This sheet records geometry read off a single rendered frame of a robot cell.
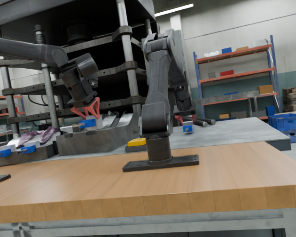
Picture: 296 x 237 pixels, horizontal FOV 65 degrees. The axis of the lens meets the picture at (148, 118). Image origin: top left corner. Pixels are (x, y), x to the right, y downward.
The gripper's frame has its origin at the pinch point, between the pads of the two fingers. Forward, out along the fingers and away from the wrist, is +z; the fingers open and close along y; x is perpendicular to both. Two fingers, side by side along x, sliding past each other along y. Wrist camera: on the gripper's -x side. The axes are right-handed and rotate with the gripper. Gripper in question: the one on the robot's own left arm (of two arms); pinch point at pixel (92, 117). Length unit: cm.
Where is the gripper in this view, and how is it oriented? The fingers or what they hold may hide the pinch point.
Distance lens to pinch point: 92.0
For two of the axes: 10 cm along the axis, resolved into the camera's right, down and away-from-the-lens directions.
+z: 3.5, 8.2, 4.6
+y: -8.7, 1.0, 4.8
